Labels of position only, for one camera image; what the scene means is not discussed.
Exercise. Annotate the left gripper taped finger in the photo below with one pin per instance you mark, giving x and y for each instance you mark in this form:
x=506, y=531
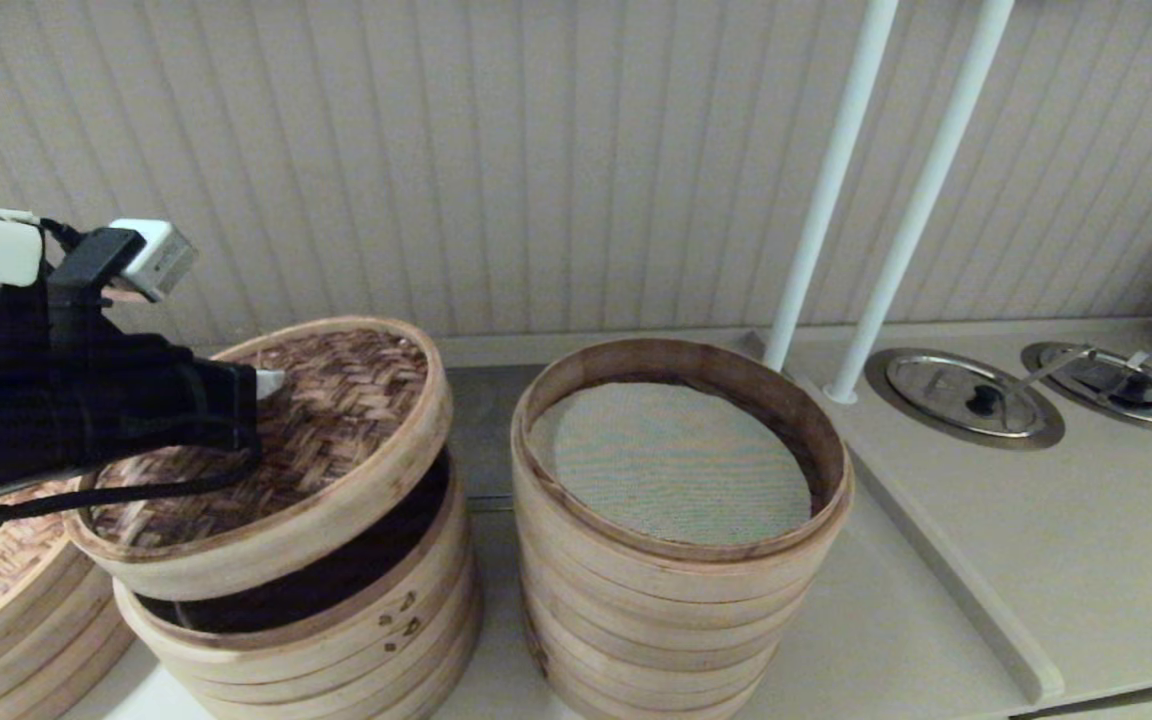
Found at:
x=270, y=383

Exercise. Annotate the white round pole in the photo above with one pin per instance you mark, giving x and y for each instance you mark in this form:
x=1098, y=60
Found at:
x=916, y=200
x=826, y=180

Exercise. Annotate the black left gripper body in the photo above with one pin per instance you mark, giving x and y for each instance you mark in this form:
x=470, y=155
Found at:
x=86, y=410

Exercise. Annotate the grey-green mesh steamer liner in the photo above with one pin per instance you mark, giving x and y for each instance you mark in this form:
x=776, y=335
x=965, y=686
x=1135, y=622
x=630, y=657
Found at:
x=676, y=470

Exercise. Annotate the steel drain panel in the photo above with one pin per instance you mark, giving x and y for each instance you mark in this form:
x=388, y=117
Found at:
x=486, y=430

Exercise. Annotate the steel pot lid black knob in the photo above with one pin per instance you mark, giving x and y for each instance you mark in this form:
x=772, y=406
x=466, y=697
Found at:
x=946, y=385
x=1151, y=400

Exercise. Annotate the tall bamboo steamer stack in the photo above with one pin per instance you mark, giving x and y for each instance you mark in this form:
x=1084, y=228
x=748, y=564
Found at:
x=656, y=620

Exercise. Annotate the black and white wrist camera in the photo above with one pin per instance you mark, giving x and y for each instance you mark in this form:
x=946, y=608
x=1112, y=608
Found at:
x=1, y=250

